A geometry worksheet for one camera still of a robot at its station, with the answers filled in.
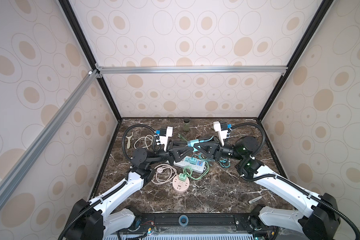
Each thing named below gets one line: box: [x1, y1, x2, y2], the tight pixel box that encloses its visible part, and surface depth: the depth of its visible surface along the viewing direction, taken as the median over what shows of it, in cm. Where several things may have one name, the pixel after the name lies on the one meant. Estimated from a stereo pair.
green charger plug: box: [178, 173, 187, 182], surface depth 83 cm
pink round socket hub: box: [172, 174, 190, 193], surface depth 85 cm
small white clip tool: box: [248, 196, 263, 204], surface depth 83 cm
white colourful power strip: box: [173, 156, 206, 173], surface depth 94 cm
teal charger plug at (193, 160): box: [189, 157, 198, 165], surface depth 91 cm
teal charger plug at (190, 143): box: [187, 139, 200, 147], surface depth 57 cm
